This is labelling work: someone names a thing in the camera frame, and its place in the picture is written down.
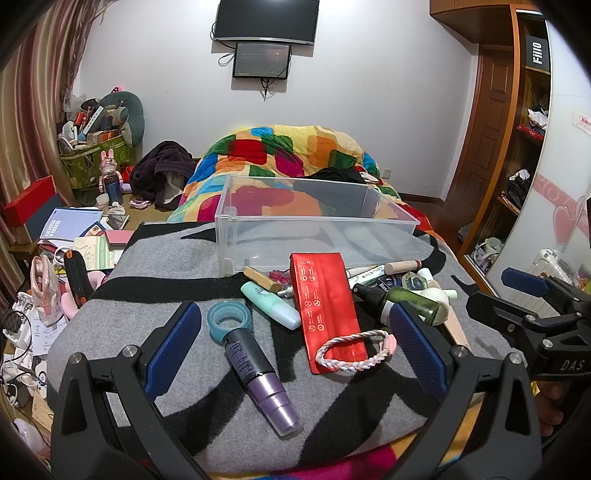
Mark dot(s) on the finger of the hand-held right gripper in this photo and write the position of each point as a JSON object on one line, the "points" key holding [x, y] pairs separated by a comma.
{"points": [[494, 309], [526, 281]]}

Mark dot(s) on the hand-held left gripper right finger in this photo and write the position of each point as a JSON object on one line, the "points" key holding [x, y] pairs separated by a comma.
{"points": [[418, 350]]}

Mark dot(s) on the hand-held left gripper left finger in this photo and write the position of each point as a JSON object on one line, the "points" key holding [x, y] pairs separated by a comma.
{"points": [[173, 346]]}

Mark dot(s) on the beige cosmetic tube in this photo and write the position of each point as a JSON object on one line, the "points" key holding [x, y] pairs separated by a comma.
{"points": [[457, 332]]}

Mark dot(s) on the teal tape roll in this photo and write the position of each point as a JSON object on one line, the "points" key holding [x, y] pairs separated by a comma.
{"points": [[213, 325]]}

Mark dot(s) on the beige tube with red cap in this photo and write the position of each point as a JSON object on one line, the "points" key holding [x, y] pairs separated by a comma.
{"points": [[401, 266]]}

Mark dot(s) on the white tube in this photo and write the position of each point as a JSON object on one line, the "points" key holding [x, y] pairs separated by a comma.
{"points": [[364, 274]]}

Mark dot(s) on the purple cosmetic tube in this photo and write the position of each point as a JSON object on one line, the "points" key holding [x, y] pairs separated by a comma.
{"points": [[258, 383]]}

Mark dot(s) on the mint green bottle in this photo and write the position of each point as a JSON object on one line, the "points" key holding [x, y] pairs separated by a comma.
{"points": [[272, 307]]}

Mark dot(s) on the red pouch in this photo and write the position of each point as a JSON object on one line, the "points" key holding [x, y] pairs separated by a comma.
{"points": [[323, 300]]}

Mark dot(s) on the clear plastic bin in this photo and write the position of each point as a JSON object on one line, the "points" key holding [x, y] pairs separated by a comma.
{"points": [[323, 217]]}

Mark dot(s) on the person's right hand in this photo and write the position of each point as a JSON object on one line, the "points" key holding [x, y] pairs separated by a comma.
{"points": [[550, 408]]}

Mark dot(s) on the white handbag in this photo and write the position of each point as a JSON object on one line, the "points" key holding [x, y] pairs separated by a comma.
{"points": [[488, 251]]}

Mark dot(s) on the dark green spray bottle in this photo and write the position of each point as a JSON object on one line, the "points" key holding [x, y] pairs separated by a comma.
{"points": [[406, 302]]}

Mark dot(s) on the grey and black blanket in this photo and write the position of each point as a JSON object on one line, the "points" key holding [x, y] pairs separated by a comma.
{"points": [[138, 286]]}

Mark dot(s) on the small black box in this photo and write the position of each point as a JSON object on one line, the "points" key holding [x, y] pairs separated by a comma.
{"points": [[387, 284]]}

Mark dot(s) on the wooden stick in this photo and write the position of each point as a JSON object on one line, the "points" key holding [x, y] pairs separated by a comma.
{"points": [[261, 278]]}

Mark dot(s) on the mirrored sliding door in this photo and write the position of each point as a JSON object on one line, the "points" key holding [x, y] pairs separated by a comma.
{"points": [[563, 175]]}

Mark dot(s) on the black and orange tool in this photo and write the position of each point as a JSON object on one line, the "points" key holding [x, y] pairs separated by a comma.
{"points": [[78, 281]]}

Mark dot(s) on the green book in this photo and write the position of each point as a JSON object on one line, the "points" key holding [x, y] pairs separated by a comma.
{"points": [[94, 254]]}

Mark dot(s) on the pink book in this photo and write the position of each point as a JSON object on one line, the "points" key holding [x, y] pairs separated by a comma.
{"points": [[120, 237]]}

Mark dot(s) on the small clear spray bottle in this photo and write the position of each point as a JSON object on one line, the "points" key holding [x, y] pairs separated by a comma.
{"points": [[286, 290]]}

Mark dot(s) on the pink clear pouch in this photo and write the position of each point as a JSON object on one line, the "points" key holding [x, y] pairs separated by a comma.
{"points": [[44, 286]]}

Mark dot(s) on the wooden wardrobe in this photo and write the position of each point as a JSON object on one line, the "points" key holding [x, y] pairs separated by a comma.
{"points": [[517, 138]]}

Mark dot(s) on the wooden door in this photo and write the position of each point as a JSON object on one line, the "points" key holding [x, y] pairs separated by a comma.
{"points": [[485, 129]]}

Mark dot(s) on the blue notebook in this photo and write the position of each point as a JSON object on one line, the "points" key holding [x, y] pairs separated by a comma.
{"points": [[69, 224]]}

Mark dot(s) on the white cup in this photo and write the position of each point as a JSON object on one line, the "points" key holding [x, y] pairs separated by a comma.
{"points": [[102, 201]]}

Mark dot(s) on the blue water bottle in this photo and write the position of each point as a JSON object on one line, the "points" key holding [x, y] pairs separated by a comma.
{"points": [[114, 189]]}

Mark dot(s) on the dark purple garment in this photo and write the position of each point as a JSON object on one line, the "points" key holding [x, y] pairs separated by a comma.
{"points": [[161, 166]]}

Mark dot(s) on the grey blue box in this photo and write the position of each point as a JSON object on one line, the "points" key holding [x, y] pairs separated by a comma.
{"points": [[41, 221]]}

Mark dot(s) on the pink rabbit figure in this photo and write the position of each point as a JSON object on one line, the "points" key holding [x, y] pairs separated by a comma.
{"points": [[109, 164]]}

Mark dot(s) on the black garment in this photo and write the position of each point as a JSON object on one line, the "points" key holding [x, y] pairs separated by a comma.
{"points": [[337, 175]]}

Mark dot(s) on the green storage bag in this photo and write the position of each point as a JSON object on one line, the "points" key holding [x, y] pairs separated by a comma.
{"points": [[87, 161]]}

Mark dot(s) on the red box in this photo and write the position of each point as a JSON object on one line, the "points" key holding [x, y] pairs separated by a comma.
{"points": [[27, 203]]}

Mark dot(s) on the colourful patchwork quilt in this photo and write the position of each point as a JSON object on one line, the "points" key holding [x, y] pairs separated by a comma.
{"points": [[323, 143]]}

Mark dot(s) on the black printed box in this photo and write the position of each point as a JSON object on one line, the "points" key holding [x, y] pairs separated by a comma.
{"points": [[538, 53]]}

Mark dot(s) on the grey green neck pillow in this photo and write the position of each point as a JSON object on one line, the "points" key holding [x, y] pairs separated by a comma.
{"points": [[131, 110]]}

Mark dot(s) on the striped brown curtain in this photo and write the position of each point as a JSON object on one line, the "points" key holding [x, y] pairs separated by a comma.
{"points": [[37, 92]]}

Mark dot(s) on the small wall monitor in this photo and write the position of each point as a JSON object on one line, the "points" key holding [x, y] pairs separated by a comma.
{"points": [[262, 60]]}

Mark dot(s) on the wall television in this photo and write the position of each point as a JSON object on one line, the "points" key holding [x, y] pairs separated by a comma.
{"points": [[265, 21]]}

